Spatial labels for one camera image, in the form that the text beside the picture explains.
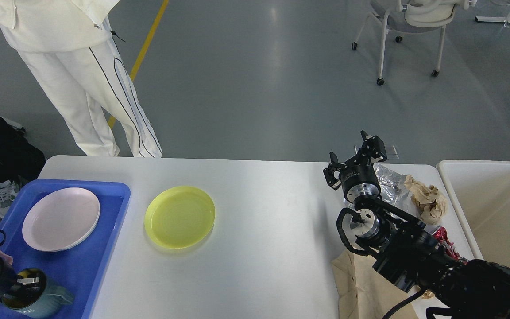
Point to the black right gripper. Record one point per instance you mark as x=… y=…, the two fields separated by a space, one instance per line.
x=360 y=178

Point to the teal green mug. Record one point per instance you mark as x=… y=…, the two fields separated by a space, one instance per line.
x=37 y=301

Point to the yellow plastic plate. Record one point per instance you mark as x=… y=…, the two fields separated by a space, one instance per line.
x=180 y=217

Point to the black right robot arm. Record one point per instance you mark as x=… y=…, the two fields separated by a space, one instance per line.
x=405 y=254

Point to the pink ribbed HOME mug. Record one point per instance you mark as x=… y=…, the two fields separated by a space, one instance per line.
x=6 y=258

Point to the blue plastic tray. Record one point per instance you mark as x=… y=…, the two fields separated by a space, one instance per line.
x=79 y=269

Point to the crumpled aluminium foil tray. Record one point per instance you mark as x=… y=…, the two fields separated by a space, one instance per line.
x=390 y=188

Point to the white pink plate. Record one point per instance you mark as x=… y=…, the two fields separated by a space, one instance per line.
x=61 y=220

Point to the crumpled brown paper ball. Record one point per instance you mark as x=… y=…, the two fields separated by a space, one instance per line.
x=431 y=201

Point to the crushed red soda can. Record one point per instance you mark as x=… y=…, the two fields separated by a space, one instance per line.
x=445 y=245

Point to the person in black trousers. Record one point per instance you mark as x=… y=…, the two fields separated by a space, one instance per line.
x=18 y=160

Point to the flat brown paper bag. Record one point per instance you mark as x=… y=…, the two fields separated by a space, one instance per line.
x=363 y=293

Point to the white plastic bin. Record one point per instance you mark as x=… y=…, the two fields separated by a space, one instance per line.
x=480 y=193

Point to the white grey office chair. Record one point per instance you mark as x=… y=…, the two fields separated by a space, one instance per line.
x=412 y=17

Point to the person in white tracksuit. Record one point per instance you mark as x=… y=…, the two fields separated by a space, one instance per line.
x=68 y=46

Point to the white table base frame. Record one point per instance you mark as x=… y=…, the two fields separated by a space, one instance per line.
x=507 y=17

